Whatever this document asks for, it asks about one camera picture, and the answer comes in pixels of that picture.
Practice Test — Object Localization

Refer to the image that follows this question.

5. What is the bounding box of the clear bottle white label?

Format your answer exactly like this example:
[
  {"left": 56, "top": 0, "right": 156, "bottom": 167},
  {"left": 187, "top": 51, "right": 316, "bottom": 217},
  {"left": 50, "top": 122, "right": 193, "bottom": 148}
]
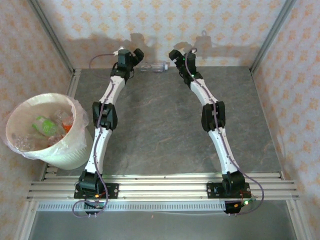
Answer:
[{"left": 53, "top": 109, "right": 74, "bottom": 123}]

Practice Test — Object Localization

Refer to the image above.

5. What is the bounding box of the orange juice bottle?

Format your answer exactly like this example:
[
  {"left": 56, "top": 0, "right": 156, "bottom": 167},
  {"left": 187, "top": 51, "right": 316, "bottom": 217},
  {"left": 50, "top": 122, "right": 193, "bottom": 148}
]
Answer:
[{"left": 61, "top": 116, "right": 75, "bottom": 134}]

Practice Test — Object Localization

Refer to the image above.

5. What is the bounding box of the clear bottle green label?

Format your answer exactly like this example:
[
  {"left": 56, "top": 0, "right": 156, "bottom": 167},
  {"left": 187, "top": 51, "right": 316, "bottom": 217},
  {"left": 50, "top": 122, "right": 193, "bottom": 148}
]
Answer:
[{"left": 31, "top": 115, "right": 60, "bottom": 136}]

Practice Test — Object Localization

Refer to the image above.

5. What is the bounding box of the translucent plastic bin liner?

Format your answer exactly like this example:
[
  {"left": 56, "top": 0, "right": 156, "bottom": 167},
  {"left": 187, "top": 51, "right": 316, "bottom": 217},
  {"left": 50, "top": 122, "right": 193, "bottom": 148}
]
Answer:
[{"left": 1, "top": 95, "right": 90, "bottom": 161}]

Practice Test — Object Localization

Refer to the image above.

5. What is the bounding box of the white ribbed plastic bin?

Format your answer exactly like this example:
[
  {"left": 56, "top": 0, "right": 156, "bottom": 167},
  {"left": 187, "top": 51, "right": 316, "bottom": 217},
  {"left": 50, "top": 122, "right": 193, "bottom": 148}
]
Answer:
[{"left": 5, "top": 92, "right": 89, "bottom": 171}]

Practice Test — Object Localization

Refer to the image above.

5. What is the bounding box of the small electronics board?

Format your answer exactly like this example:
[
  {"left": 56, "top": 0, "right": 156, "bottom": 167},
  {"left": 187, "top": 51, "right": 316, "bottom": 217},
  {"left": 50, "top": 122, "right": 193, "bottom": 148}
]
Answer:
[
  {"left": 223, "top": 198, "right": 258, "bottom": 217},
  {"left": 83, "top": 199, "right": 113, "bottom": 217}
]

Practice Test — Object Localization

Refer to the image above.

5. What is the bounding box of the clear ribbed bottle blue ring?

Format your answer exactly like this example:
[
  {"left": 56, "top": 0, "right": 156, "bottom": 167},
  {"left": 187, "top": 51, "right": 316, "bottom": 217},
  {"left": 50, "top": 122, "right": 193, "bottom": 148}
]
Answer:
[{"left": 139, "top": 60, "right": 171, "bottom": 74}]

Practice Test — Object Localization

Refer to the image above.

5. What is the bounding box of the aluminium frame post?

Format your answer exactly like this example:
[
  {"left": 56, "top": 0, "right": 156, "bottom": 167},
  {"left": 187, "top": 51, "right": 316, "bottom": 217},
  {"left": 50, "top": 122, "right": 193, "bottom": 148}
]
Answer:
[
  {"left": 249, "top": 0, "right": 298, "bottom": 74},
  {"left": 26, "top": 0, "right": 76, "bottom": 75}
]

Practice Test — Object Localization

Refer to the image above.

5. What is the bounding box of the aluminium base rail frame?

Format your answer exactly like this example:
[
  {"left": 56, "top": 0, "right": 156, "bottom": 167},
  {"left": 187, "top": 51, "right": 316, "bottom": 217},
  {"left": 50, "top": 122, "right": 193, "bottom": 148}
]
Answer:
[{"left": 26, "top": 171, "right": 300, "bottom": 201}]

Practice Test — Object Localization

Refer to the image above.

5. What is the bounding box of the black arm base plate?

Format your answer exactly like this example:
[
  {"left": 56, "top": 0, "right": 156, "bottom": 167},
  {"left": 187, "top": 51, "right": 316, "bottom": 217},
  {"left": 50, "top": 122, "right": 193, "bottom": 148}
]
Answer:
[
  {"left": 206, "top": 182, "right": 251, "bottom": 200},
  {"left": 73, "top": 183, "right": 119, "bottom": 200}
]

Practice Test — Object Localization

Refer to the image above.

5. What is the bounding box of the white slotted cable tray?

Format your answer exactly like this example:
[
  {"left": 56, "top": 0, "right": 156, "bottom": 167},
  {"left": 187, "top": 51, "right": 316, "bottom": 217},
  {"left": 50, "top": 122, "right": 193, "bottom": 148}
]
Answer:
[{"left": 37, "top": 201, "right": 227, "bottom": 213}]

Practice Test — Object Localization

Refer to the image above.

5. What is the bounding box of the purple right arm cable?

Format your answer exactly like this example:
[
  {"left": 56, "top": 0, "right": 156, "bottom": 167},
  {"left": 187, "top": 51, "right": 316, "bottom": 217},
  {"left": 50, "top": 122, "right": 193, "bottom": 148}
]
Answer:
[{"left": 183, "top": 46, "right": 265, "bottom": 216}]

